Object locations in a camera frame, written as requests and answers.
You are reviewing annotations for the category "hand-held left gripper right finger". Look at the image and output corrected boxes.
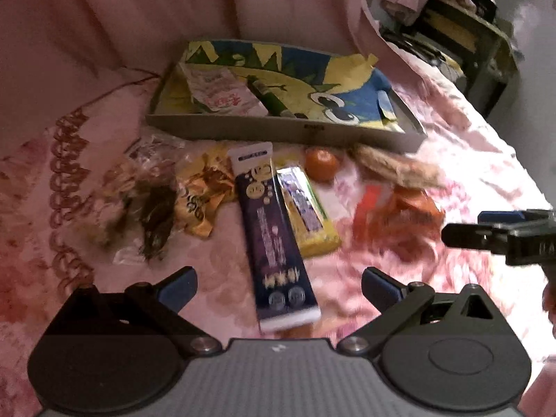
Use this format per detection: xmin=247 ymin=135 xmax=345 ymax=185
xmin=336 ymin=266 xmax=496 ymax=357

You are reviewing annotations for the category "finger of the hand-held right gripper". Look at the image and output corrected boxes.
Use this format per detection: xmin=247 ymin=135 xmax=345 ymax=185
xmin=478 ymin=210 xmax=528 ymax=227
xmin=441 ymin=223 xmax=513 ymax=250

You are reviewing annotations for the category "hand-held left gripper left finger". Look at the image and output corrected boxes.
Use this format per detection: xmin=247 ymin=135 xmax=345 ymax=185
xmin=65 ymin=266 xmax=223 ymax=359

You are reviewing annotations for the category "orange snack packet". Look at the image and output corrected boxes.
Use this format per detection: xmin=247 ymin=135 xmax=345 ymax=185
xmin=353 ymin=183 xmax=447 ymax=246

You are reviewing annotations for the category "dark meat vacuum packet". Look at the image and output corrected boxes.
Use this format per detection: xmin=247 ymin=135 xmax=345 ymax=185
xmin=138 ymin=185 xmax=177 ymax=262

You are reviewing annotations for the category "brown bread packet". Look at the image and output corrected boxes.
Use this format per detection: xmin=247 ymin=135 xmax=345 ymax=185
xmin=353 ymin=143 xmax=448 ymax=190

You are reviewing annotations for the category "grey cartoon-lined shallow box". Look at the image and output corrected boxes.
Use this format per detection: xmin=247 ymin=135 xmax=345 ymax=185
xmin=145 ymin=40 xmax=428 ymax=154

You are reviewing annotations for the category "clear bag of brown snacks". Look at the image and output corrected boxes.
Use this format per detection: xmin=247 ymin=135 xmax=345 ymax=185
xmin=92 ymin=136 xmax=185 ymax=265

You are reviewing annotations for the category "person's right hand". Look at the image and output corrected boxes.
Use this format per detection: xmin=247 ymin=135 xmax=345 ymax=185
xmin=542 ymin=281 xmax=556 ymax=340

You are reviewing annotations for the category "pink floral bedsheet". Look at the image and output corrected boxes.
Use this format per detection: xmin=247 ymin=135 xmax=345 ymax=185
xmin=0 ymin=63 xmax=556 ymax=417

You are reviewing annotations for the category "yellow snack packet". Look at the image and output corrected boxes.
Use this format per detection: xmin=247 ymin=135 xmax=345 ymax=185
xmin=173 ymin=147 xmax=238 ymax=239

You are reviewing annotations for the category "long purple white box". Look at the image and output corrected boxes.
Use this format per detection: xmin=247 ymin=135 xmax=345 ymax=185
xmin=228 ymin=142 xmax=321 ymax=335

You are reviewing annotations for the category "yellow purple snack bar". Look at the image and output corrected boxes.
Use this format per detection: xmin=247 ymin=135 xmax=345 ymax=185
xmin=275 ymin=165 xmax=342 ymax=258

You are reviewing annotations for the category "tangerine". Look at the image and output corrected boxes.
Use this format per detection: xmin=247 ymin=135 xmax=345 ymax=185
xmin=304 ymin=148 xmax=340 ymax=182

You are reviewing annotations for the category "dark wooden chair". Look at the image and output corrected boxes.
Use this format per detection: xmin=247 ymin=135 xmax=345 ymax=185
xmin=415 ymin=0 xmax=520 ymax=111

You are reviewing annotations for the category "black bag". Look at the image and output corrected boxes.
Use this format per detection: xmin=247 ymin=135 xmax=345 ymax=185
xmin=381 ymin=28 xmax=450 ymax=68

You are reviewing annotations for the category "white red snack packet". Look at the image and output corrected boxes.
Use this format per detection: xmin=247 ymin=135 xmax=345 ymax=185
xmin=179 ymin=63 xmax=262 ymax=116

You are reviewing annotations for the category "green snack packet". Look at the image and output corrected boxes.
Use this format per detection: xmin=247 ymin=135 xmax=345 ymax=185
xmin=247 ymin=76 xmax=288 ymax=116

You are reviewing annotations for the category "black device box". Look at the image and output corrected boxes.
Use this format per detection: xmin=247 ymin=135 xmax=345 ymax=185
xmin=468 ymin=0 xmax=499 ymax=19

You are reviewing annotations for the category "pink curtain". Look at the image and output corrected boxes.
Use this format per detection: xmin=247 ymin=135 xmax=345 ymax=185
xmin=0 ymin=0 xmax=394 ymax=153

